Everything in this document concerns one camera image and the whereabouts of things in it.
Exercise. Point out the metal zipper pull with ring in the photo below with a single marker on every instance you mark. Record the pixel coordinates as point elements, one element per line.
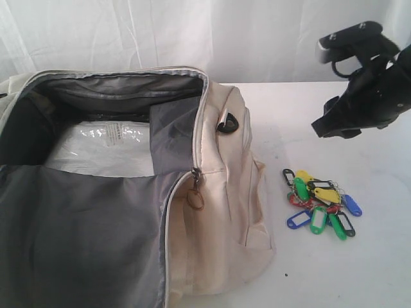
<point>194,197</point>

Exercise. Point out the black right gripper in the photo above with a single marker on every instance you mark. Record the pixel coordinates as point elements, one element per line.
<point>375,97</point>

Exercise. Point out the bunch of colourful key tags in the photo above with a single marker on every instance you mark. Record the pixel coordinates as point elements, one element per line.
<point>322,204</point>

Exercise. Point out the clear plastic packaged item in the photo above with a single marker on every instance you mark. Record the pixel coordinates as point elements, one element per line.
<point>104,148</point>

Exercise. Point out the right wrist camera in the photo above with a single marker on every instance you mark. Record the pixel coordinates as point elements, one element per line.
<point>364,41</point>

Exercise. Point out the beige duffel bag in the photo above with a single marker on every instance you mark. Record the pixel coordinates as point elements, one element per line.
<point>74,240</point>

